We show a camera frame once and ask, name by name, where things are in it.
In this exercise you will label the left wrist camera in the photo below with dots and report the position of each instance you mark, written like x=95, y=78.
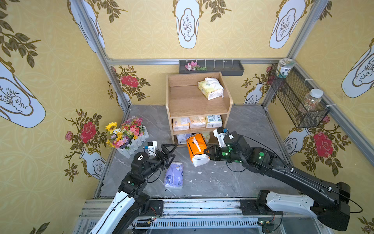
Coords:
x=151, y=148

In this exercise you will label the black wire wall basket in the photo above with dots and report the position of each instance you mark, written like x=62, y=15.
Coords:
x=291, y=92

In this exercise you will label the white purple tissue pack bottom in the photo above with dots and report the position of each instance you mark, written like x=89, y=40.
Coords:
x=182, y=138

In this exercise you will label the clear jar with filling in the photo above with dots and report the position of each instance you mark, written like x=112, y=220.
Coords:
x=311, y=100

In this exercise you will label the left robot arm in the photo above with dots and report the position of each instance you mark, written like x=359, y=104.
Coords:
x=128, y=190

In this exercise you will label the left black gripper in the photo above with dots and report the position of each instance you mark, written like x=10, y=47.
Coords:
x=160, y=156

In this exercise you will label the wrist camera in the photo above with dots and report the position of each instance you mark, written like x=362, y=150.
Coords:
x=151, y=148
x=220, y=134

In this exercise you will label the white orange tissue pack middle-left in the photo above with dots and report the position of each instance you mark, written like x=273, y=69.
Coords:
x=181, y=124

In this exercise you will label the cream tissue pack middle-centre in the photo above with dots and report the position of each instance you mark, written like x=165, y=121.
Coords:
x=197, y=122

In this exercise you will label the wooden three-tier shelf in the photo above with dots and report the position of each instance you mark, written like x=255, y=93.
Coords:
x=184, y=99

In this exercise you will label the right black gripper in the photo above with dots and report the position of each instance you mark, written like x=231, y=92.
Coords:
x=215, y=152

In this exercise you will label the green white tissue pack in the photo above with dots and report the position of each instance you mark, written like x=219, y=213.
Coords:
x=213, y=121

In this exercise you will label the white lidded jar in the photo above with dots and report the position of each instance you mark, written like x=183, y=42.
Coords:
x=284, y=67

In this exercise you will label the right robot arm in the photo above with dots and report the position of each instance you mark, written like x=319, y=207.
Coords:
x=330, y=201

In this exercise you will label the pale yellow tissue pack bottom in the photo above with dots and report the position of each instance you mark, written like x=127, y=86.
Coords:
x=206, y=136

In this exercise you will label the small pink flowers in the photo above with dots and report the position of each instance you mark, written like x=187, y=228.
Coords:
x=194, y=66

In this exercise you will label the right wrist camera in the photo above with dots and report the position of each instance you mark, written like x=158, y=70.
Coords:
x=220, y=134

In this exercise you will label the metal base rail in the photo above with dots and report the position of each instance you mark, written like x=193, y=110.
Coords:
x=272, y=213

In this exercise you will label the grey wall hook rack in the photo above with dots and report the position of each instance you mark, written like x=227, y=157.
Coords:
x=227, y=67

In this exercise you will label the colourful flower bouquet planter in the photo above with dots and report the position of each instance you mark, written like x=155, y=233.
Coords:
x=127, y=137

